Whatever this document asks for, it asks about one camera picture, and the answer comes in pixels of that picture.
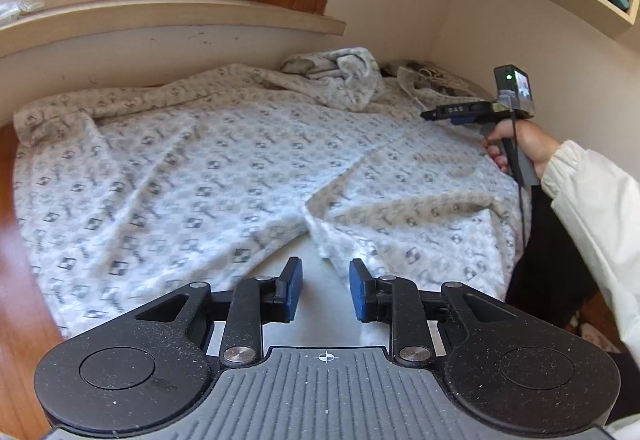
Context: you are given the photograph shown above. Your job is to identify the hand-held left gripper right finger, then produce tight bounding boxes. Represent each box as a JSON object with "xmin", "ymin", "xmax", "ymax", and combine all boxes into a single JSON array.
[{"xmin": 348, "ymin": 258, "xmax": 518, "ymax": 367}]

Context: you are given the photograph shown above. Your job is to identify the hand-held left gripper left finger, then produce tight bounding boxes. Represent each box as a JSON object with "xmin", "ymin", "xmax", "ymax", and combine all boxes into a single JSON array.
[{"xmin": 135, "ymin": 257, "xmax": 304, "ymax": 367}]

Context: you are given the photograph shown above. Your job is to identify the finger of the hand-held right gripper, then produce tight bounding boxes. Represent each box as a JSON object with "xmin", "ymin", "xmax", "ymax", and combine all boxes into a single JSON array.
[{"xmin": 420, "ymin": 101, "xmax": 498, "ymax": 127}]

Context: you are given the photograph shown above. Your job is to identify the white checker-patterned garment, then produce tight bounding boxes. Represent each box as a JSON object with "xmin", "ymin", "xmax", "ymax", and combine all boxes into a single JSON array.
[{"xmin": 11, "ymin": 47, "xmax": 526, "ymax": 341}]

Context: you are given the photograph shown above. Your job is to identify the person's right forearm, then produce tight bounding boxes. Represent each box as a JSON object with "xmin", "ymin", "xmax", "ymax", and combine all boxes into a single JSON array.
[{"xmin": 540, "ymin": 140, "xmax": 640, "ymax": 371}]

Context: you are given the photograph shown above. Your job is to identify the person's right hand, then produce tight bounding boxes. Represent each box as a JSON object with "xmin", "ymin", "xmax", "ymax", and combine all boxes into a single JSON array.
[{"xmin": 482, "ymin": 120, "xmax": 558, "ymax": 181}]

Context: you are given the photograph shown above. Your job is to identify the grey printed sweatshirt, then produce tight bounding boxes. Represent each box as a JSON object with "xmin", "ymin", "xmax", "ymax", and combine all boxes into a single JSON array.
[{"xmin": 380, "ymin": 60, "xmax": 488, "ymax": 101}]

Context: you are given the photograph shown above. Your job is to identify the beige window sill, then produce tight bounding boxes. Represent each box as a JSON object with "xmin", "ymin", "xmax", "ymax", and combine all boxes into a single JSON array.
[{"xmin": 0, "ymin": 0, "xmax": 347, "ymax": 58}]

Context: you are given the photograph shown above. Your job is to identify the clear plastic bag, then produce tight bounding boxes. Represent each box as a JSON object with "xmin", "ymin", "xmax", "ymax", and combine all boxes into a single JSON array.
[{"xmin": 0, "ymin": 0, "xmax": 43, "ymax": 26}]

